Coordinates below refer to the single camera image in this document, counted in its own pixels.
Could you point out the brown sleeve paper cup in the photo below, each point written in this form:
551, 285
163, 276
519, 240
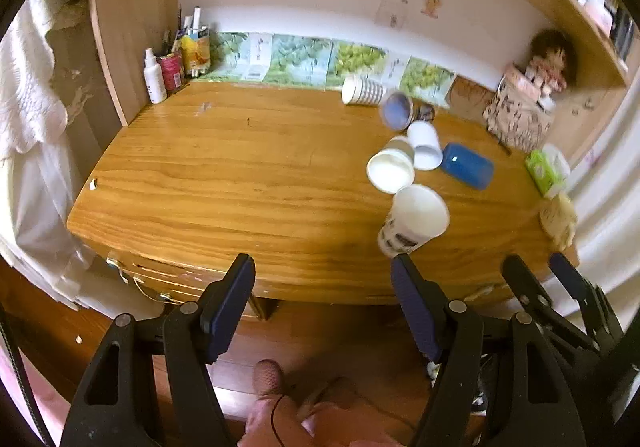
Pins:
391, 169

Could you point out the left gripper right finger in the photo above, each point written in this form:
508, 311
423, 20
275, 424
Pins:
530, 404

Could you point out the brown haired rag doll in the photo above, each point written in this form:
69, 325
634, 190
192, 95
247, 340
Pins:
552, 64

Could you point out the cream ceramic mug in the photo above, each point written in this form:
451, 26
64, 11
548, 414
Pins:
558, 220

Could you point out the checkered paper cup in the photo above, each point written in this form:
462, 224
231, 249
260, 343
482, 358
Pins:
362, 91

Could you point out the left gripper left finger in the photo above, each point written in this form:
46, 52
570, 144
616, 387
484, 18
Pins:
116, 401

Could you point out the blue plastic cup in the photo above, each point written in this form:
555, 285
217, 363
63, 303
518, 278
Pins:
467, 166

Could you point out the yellow orange carton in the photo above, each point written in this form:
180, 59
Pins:
196, 52

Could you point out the white bamboo print paper cup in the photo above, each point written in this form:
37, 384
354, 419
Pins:
418, 214

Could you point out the green tissue box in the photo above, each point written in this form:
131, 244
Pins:
549, 170

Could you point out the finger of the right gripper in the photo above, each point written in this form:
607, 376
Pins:
599, 319
538, 304

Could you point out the letter print fabric bag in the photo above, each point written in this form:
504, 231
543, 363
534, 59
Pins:
517, 120

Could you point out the plain white paper cup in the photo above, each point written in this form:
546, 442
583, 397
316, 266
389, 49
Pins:
423, 137

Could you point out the pink red can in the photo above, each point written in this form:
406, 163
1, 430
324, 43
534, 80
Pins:
172, 71

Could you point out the white spray bottle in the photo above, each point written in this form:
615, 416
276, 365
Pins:
153, 77

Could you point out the white lace cloth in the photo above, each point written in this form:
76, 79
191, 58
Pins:
39, 178

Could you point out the dark patterned cup blue inside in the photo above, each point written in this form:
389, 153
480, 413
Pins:
398, 110

